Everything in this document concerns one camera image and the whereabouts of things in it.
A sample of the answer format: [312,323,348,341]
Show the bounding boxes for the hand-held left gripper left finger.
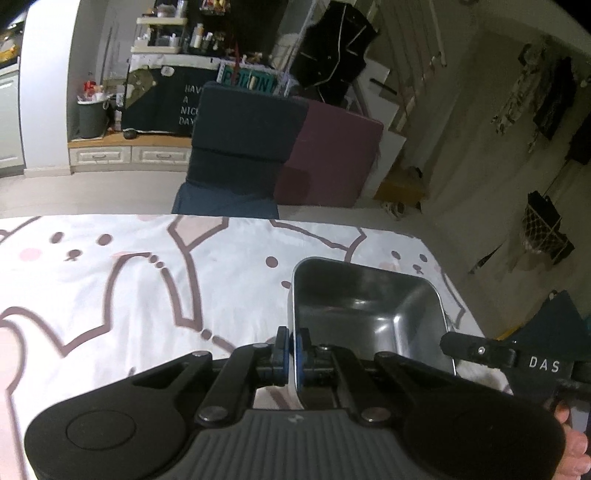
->
[131,326,291,425]

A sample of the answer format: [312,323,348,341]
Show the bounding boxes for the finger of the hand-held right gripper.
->
[440,332,518,369]

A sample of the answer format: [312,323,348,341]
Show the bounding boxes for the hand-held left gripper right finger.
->
[295,328,460,424]

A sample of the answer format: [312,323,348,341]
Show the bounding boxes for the steel rectangular container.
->
[291,257,459,409]

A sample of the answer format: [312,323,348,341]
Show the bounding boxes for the person's right hand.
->
[554,401,591,476]

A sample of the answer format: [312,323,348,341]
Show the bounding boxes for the dark blue cloth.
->
[512,291,591,365]

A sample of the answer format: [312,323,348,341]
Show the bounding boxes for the net basket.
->
[522,191,575,264]

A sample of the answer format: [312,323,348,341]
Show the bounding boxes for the cartoon bear printed tablecloth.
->
[0,213,513,480]

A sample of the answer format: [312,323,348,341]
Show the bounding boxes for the dark blue chair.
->
[172,82,309,220]

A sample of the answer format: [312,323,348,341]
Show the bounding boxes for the patterned hanging garment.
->
[490,41,550,153]

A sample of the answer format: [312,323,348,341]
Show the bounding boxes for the black hanging garment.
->
[533,55,578,141]

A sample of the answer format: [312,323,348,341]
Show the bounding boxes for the white drawer cabinet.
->
[68,134,192,175]

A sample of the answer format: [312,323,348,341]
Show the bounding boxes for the teal crate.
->
[217,65,289,97]

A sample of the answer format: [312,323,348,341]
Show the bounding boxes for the black lettered cloth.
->
[121,65,222,137]

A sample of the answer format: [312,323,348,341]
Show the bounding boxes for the metal stair railing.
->
[360,0,448,134]

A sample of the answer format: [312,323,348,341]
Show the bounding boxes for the grey trash bin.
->
[78,99,110,139]

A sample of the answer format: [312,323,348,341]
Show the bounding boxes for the black jacket with white trim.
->
[288,0,379,109]

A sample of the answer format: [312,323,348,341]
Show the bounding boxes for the white shelf rack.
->
[130,0,227,56]

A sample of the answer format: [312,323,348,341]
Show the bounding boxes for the white kitchen cabinet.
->
[0,55,26,178]

